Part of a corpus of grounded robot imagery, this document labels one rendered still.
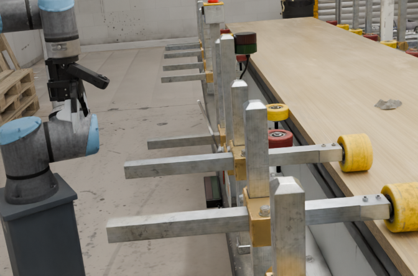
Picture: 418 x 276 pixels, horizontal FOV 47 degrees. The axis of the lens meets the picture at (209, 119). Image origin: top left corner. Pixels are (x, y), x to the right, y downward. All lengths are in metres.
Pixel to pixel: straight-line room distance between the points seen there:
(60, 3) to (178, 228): 0.74
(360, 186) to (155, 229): 0.44
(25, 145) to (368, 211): 1.24
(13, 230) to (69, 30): 0.78
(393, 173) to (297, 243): 0.55
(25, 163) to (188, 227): 1.07
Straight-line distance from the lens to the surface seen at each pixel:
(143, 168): 1.04
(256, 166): 0.81
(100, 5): 9.01
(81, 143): 1.78
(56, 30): 1.34
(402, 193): 0.85
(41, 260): 1.91
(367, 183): 1.05
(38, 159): 1.80
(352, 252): 1.07
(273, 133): 1.32
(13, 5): 1.47
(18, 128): 1.77
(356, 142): 1.07
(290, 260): 0.60
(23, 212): 1.80
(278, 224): 0.57
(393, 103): 1.57
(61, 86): 1.38
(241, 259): 1.16
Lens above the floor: 1.35
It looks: 18 degrees down
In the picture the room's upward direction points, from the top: 4 degrees counter-clockwise
